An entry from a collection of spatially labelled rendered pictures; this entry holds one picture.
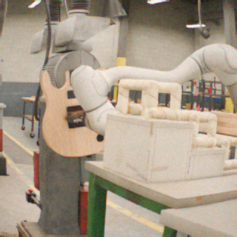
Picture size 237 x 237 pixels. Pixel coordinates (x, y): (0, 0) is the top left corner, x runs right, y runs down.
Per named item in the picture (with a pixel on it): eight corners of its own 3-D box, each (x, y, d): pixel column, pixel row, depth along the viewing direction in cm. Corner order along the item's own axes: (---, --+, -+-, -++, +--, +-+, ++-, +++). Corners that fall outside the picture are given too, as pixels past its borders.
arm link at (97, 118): (116, 124, 197) (101, 96, 194) (133, 128, 183) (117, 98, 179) (95, 139, 194) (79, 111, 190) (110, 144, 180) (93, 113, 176)
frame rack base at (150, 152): (101, 167, 151) (105, 113, 150) (142, 167, 158) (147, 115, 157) (146, 184, 127) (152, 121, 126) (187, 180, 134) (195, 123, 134)
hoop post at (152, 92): (142, 118, 133) (144, 84, 132) (152, 119, 134) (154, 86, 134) (148, 120, 130) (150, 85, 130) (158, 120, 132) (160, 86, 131)
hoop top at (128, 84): (116, 88, 147) (117, 78, 147) (125, 89, 149) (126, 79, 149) (150, 91, 130) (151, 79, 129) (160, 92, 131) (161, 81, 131)
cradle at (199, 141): (187, 147, 140) (188, 136, 139) (212, 146, 145) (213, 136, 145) (192, 148, 137) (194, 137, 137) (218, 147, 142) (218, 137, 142)
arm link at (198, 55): (183, 53, 203) (195, 52, 190) (208, 39, 208) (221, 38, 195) (196, 78, 206) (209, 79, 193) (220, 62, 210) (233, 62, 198)
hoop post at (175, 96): (167, 120, 137) (169, 87, 136) (175, 121, 138) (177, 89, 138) (172, 121, 134) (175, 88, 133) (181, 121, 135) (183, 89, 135)
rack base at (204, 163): (141, 167, 158) (144, 140, 157) (180, 165, 166) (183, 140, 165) (187, 180, 134) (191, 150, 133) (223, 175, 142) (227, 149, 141)
